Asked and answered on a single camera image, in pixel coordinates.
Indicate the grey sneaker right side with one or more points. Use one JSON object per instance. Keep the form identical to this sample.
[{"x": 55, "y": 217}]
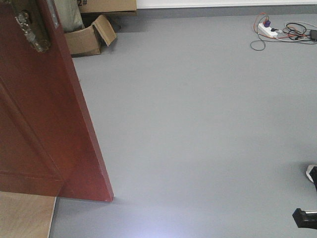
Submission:
[{"x": 308, "y": 172}]

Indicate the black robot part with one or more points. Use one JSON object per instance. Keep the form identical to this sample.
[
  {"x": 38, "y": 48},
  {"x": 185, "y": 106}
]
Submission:
[
  {"x": 314, "y": 176},
  {"x": 305, "y": 219}
]

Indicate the open small cardboard box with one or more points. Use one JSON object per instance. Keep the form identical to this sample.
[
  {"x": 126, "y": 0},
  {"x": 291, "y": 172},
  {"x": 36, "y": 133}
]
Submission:
[{"x": 89, "y": 41}]

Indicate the brown wooden door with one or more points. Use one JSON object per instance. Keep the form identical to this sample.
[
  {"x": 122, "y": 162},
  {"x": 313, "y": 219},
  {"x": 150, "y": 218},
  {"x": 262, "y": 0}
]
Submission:
[{"x": 48, "y": 145}]

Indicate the white power strip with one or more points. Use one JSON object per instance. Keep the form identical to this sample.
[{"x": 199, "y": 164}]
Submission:
[{"x": 266, "y": 31}]

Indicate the black power adapter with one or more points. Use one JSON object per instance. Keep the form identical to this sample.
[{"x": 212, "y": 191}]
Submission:
[{"x": 313, "y": 35}]

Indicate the black robot part lower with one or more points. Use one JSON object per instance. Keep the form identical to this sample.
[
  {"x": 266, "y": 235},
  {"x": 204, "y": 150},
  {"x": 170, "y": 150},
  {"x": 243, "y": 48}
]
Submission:
[{"x": 305, "y": 219}]

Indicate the brass door handle plate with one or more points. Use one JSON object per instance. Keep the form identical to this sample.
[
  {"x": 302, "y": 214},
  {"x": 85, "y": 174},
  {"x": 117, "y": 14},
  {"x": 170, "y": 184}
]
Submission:
[{"x": 24, "y": 21}]

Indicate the plywood base platform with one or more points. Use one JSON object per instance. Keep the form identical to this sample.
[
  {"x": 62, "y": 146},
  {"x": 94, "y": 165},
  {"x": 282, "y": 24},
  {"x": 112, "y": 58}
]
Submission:
[{"x": 25, "y": 215}]

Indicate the black robot part upper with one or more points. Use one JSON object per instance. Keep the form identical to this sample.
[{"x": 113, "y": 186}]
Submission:
[{"x": 314, "y": 176}]

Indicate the large cardboard box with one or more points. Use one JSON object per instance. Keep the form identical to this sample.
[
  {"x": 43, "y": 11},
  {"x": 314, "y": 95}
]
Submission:
[{"x": 107, "y": 7}]

